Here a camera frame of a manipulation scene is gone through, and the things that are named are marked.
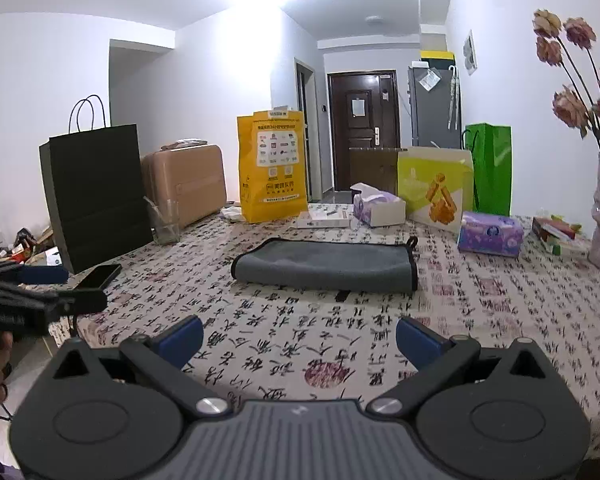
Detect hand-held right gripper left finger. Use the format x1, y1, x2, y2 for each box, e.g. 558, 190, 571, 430
54, 316, 232, 421

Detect yellow printed shopping bag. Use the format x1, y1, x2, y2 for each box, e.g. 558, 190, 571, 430
237, 107, 310, 224

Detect calligraphy printed tablecloth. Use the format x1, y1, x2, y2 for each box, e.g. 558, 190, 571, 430
50, 202, 600, 461

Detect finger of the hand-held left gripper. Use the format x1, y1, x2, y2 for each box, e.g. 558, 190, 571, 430
42, 287, 109, 315
0, 260, 70, 287

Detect red and green small box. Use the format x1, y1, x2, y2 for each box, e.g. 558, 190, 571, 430
531, 215, 582, 254

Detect yellow box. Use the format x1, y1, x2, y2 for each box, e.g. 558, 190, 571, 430
420, 50, 456, 67

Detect grey refrigerator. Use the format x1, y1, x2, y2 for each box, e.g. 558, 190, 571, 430
407, 62, 462, 149

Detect purple tissue pack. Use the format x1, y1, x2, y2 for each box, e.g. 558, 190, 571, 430
457, 211, 525, 259

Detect flat white box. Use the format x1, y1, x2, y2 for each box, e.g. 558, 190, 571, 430
296, 210, 352, 230

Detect folded umbrella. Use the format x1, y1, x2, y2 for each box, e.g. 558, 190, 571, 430
447, 65, 461, 131

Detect dark brown door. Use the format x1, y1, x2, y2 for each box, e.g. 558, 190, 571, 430
327, 70, 398, 192

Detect yellow-green gift bag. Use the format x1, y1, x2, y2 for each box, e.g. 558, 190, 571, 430
397, 146, 475, 235

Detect dried pink flowers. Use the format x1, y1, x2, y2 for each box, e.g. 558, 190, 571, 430
532, 8, 600, 156

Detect beige suitcase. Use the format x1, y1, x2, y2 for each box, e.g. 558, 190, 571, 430
141, 139, 228, 231

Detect clear glass cup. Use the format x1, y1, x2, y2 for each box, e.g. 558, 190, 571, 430
145, 197, 182, 246

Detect purple and white tissue box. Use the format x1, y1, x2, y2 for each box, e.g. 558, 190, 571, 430
350, 182, 407, 228

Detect pile of floor clutter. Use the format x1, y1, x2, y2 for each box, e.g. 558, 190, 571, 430
0, 227, 62, 267

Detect black paper bag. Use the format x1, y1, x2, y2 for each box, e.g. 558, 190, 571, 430
39, 95, 155, 275

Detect wall picture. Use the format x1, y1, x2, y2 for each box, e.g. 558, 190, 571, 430
462, 30, 479, 77

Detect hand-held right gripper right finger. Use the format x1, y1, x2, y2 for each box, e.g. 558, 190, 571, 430
369, 316, 549, 419

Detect grey towel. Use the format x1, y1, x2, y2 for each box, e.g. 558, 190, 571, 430
230, 236, 420, 293

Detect black smartphone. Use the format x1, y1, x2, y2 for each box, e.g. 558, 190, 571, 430
74, 263, 123, 291

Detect green paper bag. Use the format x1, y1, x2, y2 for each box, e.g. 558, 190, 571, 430
462, 123, 512, 217

